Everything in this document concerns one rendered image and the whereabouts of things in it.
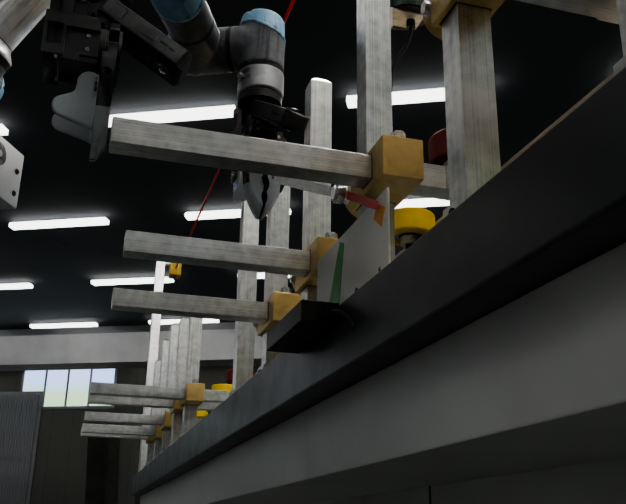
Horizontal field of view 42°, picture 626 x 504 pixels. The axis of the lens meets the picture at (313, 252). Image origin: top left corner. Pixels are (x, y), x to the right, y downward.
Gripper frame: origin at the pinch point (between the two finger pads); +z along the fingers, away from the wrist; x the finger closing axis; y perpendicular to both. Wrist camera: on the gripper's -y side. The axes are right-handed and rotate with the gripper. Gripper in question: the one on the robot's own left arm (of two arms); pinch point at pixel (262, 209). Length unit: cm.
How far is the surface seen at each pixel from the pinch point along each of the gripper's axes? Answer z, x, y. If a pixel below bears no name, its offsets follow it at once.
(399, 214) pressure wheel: 1.6, -14.5, -14.8
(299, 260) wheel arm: 10.0, -1.3, -8.2
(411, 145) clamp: 5.0, 4.3, -36.6
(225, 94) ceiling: -309, -241, 431
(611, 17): -2, -1, -59
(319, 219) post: 1.8, -6.3, -6.1
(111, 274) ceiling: -308, -377, 953
